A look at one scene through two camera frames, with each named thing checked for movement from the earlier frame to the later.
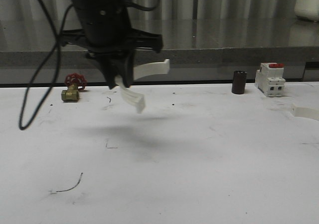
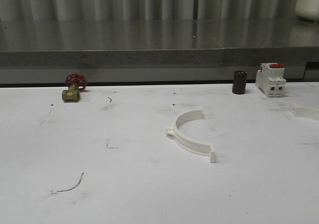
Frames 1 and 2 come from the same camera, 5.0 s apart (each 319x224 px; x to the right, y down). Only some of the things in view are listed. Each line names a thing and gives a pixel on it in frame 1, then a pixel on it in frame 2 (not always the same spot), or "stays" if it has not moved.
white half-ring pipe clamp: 141,70 -> 192,146
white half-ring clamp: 305,112 stays
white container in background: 307,3 stays
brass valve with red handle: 75,82 stays
